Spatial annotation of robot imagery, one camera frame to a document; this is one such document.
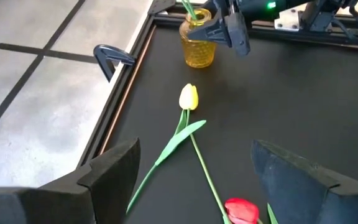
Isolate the black aluminium table frame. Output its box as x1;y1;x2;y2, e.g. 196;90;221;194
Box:
76;0;358;170

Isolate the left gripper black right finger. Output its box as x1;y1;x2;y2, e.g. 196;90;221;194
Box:
250;139;358;224

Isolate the dark red artificial tulip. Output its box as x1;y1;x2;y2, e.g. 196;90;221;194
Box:
185;0;198;19
180;0;196;20

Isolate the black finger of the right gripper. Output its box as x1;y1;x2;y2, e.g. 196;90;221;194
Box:
227;12;250;57
187;12;231;45

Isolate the white metal mounting plate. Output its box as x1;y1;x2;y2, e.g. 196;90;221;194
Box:
274;8;301;32

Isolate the yellow artificial tulip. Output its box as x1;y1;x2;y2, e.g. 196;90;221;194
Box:
125;83;232;224

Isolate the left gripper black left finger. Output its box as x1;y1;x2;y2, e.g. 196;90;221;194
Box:
0;138;141;224

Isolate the black table mat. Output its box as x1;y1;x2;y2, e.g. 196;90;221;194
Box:
99;23;358;224

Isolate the black spring clamp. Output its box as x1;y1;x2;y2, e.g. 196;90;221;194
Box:
93;44;136;83

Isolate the yellow glass vase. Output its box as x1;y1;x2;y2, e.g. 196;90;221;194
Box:
178;7;218;69

